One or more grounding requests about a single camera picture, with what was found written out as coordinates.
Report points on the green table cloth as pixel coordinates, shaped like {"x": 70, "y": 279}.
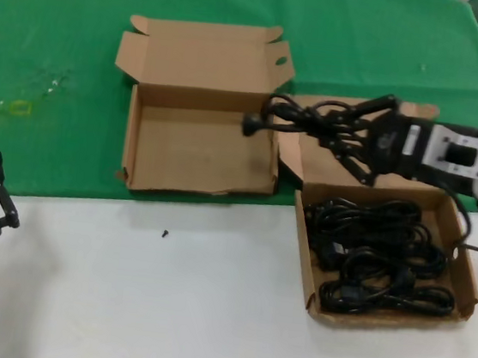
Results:
{"x": 367, "y": 38}

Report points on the clear plastic scrap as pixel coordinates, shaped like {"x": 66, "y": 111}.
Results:
{"x": 52, "y": 89}

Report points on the cardboard box with torn rim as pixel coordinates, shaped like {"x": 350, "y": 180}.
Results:
{"x": 182, "y": 146}

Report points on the open brown cardboard box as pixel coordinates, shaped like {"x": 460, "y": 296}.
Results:
{"x": 378, "y": 322}

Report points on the small black screw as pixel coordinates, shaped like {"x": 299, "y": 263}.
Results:
{"x": 165, "y": 234}

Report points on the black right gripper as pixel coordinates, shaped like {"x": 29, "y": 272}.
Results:
{"x": 393, "y": 149}

